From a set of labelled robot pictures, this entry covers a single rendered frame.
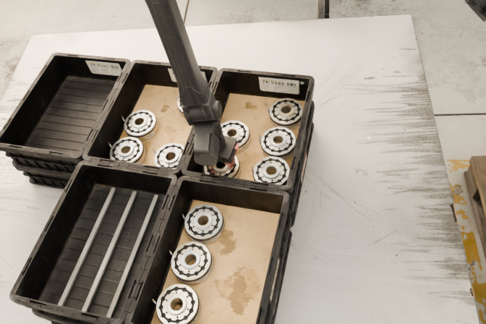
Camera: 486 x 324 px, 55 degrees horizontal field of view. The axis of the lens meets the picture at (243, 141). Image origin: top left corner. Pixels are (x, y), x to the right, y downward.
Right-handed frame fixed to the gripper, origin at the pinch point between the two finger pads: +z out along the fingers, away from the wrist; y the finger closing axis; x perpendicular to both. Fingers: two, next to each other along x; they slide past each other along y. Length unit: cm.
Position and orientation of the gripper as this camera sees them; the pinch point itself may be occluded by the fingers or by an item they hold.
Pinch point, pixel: (220, 162)
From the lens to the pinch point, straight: 132.9
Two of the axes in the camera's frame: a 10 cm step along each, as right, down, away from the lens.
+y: 9.4, 2.0, -2.8
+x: 3.2, -8.1, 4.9
